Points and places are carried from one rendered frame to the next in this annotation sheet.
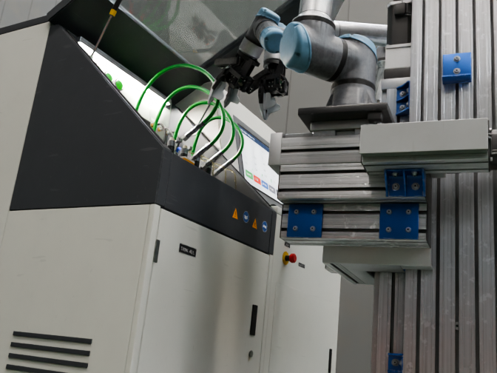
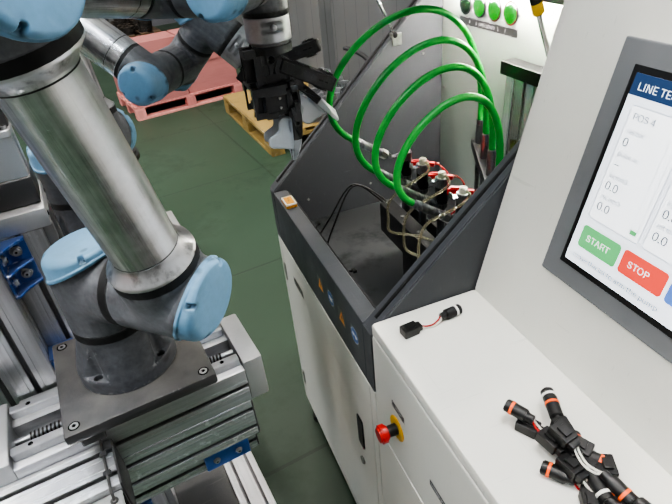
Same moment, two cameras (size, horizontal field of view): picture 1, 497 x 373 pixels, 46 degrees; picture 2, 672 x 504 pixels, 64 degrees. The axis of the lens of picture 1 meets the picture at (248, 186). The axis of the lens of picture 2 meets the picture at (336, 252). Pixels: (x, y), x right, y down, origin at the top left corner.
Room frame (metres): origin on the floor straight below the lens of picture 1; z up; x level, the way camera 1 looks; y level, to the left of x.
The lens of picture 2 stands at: (2.55, -0.70, 1.63)
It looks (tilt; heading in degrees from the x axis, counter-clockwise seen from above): 34 degrees down; 131
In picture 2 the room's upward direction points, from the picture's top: 6 degrees counter-clockwise
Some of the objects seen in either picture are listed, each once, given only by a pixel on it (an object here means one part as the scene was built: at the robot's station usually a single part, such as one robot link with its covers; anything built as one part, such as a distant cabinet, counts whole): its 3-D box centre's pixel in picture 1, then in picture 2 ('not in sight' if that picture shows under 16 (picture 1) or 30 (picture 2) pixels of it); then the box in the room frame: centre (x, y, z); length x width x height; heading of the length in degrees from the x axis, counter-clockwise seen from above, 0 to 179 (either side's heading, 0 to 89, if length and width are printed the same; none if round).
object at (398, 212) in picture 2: not in sight; (430, 255); (2.03, 0.22, 0.91); 0.34 x 0.10 x 0.15; 149
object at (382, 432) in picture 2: (290, 257); (387, 431); (2.17, -0.18, 0.80); 0.05 x 0.04 x 0.05; 149
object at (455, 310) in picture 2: not in sight; (431, 320); (2.19, -0.06, 0.99); 0.12 x 0.02 x 0.02; 64
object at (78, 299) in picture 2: not in sight; (98, 276); (1.86, -0.45, 1.20); 0.13 x 0.12 x 0.14; 17
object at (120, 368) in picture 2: not in sight; (119, 336); (1.86, -0.45, 1.09); 0.15 x 0.15 x 0.10
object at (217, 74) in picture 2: not in sight; (173, 66); (-2.27, 2.61, 0.34); 1.17 x 0.83 x 0.68; 65
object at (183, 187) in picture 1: (220, 209); (321, 269); (1.81, 0.08, 0.87); 0.62 x 0.04 x 0.16; 149
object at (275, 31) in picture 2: (274, 59); (268, 30); (1.88, -0.04, 1.46); 0.08 x 0.08 x 0.05
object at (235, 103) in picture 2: not in sight; (290, 99); (-0.70, 2.63, 0.19); 1.37 x 0.94 x 0.38; 156
